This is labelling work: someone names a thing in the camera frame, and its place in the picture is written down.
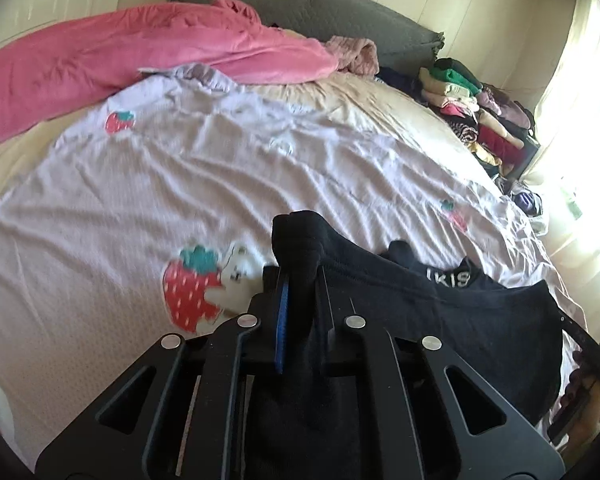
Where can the pile of folded clothes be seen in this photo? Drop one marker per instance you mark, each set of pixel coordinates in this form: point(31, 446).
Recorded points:
point(497, 130)

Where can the person's right hand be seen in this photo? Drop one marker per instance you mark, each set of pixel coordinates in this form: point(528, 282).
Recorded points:
point(585, 426)

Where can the dark grey headboard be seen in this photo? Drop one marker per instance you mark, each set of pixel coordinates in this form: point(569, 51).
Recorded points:
point(402, 44)

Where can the dark navy garment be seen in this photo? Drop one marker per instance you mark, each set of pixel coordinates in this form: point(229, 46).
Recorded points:
point(411, 86)

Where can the black and orange garment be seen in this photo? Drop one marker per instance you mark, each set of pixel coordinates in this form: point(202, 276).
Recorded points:
point(427, 379)

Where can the lilac strawberry print sheet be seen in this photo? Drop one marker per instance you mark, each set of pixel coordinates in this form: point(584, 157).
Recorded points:
point(153, 212)

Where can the dusty pink crumpled garment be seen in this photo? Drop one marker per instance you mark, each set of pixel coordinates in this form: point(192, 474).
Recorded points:
point(355, 55)

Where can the pink blanket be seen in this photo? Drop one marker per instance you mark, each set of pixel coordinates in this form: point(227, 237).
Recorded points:
point(74, 64)

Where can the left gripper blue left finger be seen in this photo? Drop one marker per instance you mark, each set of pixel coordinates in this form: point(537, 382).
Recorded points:
point(280, 327)

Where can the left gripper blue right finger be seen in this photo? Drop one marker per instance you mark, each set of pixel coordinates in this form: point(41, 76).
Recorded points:
point(325, 316)

